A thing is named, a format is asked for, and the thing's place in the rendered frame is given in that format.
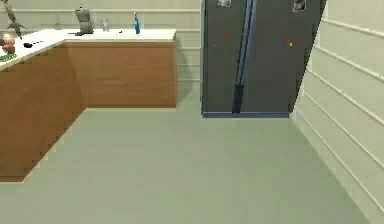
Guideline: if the dark grey fridge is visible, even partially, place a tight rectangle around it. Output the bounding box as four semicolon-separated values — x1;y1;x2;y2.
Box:
200;0;328;119

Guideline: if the brown wooden kitchen counter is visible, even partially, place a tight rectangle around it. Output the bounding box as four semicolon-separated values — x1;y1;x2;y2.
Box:
0;28;178;183

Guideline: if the blue spray bottle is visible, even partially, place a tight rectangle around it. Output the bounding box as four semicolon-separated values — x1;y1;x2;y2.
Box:
133;11;141;35

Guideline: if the black small utensil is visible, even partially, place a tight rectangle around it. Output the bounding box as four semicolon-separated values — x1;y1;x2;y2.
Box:
22;40;44;49

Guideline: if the green flat board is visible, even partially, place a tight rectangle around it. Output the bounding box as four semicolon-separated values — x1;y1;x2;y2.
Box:
0;52;18;63

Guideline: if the red round food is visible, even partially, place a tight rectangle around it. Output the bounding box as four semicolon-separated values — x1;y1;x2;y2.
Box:
0;32;17;55

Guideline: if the grey faucet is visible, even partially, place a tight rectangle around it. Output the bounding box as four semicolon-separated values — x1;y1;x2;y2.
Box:
2;0;27;38

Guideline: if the blue fridge handle bar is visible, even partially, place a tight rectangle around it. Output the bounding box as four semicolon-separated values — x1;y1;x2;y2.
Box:
231;0;258;114

